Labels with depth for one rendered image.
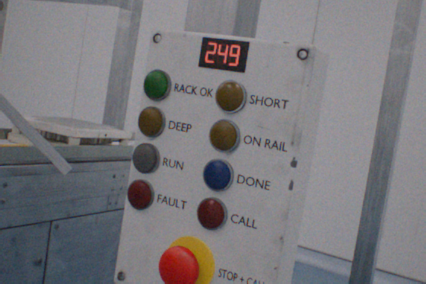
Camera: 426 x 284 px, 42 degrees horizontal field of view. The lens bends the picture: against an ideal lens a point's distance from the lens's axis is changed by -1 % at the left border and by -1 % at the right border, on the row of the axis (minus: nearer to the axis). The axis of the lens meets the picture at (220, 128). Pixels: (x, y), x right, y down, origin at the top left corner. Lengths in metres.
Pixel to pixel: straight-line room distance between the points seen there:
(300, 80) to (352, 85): 3.55
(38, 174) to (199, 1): 0.86
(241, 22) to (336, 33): 3.54
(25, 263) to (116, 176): 0.34
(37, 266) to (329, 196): 2.83
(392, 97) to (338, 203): 2.47
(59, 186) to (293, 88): 1.03
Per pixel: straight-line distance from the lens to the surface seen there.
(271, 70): 0.49
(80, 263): 1.68
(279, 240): 0.49
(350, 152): 4.01
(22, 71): 6.19
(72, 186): 1.49
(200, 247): 0.53
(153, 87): 0.54
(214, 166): 0.51
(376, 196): 1.65
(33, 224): 1.49
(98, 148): 1.53
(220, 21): 0.59
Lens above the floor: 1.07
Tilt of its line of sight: 3 degrees down
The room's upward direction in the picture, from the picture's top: 9 degrees clockwise
